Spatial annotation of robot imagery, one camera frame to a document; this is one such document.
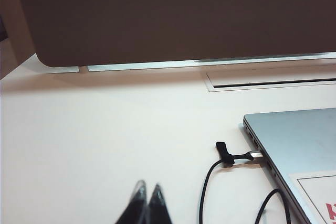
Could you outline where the black charging cable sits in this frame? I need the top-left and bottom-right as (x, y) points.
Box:
(199, 141), (292, 224)

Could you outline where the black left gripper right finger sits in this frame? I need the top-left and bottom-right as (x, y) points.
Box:
(148, 183), (173, 224)

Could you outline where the brown desk divider panel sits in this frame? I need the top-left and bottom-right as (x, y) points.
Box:
(12, 0), (336, 68)

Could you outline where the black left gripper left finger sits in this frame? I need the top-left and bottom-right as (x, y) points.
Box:
(115, 179), (150, 224)

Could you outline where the white Nice Try sticker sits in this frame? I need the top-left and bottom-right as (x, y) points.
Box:
(288, 170), (336, 224)

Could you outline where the white desk cable tray lid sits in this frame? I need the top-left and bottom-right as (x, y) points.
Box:
(204, 68), (336, 93)

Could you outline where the silver Dell laptop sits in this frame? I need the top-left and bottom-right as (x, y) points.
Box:
(243, 107), (336, 224)

